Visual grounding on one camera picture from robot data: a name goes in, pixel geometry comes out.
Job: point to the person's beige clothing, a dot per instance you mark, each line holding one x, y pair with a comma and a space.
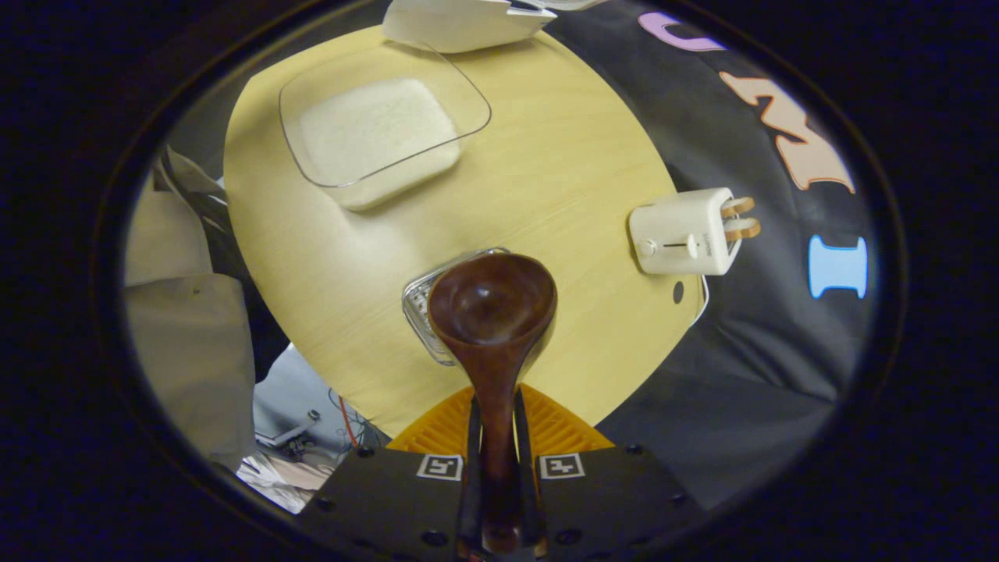
187, 343

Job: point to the toast slice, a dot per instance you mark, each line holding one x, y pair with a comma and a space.
743, 229
737, 208

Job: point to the brown wooden spoon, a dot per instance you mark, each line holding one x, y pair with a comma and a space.
492, 312

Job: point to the clear square glass dish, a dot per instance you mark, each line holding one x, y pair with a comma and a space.
300, 94

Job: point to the white rice cooker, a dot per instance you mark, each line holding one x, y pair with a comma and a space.
460, 27

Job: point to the clear chopstick holder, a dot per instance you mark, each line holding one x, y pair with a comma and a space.
417, 312

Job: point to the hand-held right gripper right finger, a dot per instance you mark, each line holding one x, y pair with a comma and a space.
609, 499

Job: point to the white toaster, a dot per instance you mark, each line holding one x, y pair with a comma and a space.
679, 230

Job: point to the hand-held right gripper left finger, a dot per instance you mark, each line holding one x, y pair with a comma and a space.
390, 499

